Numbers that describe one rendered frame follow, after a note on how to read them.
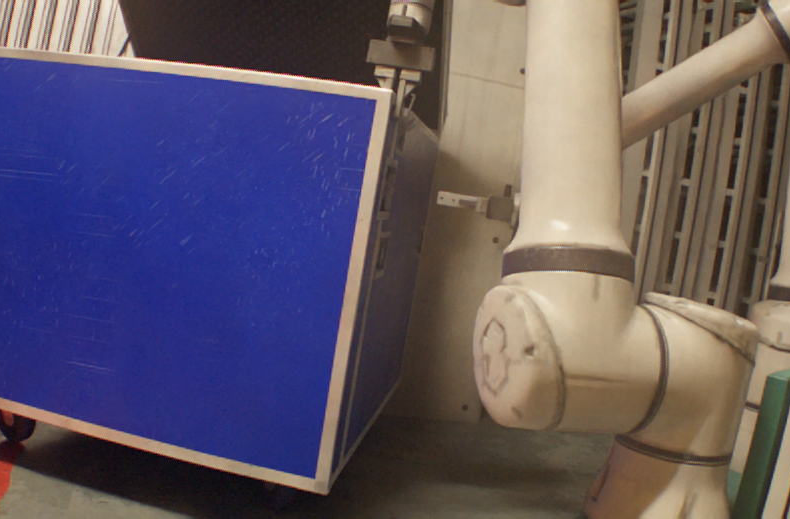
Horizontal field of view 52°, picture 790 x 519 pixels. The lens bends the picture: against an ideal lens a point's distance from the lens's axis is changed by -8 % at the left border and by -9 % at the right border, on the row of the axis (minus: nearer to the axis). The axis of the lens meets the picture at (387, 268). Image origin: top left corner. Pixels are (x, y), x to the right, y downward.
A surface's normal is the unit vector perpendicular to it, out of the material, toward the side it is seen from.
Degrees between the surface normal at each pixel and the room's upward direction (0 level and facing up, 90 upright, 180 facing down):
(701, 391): 91
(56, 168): 90
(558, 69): 79
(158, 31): 142
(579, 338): 69
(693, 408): 106
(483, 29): 90
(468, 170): 90
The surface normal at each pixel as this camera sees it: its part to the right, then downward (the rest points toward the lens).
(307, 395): -0.14, 0.06
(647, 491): -0.48, -0.34
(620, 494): -0.69, -0.44
